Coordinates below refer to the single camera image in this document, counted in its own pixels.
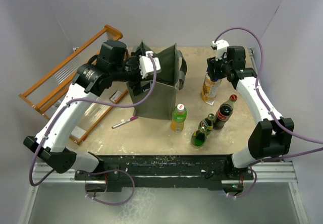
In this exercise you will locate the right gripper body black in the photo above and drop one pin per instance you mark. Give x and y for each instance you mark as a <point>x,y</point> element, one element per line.
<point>218,66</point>

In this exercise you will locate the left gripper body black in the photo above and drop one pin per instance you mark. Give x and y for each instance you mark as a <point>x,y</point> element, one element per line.
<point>131,70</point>

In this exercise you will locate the blue yellow juice carton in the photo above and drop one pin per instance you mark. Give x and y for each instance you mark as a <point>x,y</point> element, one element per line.
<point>210,89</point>

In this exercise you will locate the green canvas bag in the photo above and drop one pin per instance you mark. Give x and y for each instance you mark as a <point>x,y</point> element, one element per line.
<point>162,101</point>

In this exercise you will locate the cola glass bottle red cap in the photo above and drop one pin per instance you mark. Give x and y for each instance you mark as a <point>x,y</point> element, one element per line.
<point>224,112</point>

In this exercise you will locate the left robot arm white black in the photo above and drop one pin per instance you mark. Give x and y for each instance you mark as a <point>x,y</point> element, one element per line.
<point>90,81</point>

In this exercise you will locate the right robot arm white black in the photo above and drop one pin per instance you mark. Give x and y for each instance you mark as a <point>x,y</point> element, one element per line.
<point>271,136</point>

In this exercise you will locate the small red white box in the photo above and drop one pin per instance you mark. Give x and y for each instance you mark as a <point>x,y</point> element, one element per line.
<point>115,96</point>

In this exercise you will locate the pink white marker pen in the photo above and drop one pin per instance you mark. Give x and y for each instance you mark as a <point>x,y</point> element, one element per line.
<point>124,122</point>

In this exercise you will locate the green tea plastic bottle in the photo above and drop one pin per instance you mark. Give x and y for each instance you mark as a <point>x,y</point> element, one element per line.
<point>178,118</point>

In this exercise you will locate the green glass bottle rear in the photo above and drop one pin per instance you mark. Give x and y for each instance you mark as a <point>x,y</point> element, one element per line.
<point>207,123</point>

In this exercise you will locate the green glass bottle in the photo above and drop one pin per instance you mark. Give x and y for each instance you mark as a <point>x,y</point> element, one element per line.
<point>207,123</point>
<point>198,138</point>

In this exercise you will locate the green glass bottle front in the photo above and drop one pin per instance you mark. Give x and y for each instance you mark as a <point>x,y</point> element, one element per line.
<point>198,138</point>

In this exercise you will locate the orange wooden rack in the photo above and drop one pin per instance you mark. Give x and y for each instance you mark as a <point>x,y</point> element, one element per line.
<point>47,94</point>

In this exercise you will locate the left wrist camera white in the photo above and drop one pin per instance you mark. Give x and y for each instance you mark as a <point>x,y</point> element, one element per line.
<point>146,66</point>

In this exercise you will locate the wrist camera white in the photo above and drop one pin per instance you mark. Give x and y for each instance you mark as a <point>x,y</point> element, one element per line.
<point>220,46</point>
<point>146,66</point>

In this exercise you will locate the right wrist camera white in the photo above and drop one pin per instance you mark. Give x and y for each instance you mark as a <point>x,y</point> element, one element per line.
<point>220,46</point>

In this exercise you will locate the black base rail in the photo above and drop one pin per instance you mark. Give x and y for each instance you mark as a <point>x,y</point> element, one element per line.
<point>213,172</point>

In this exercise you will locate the aluminium frame rail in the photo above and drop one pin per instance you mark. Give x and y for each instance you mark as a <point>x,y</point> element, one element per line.
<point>274,198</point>

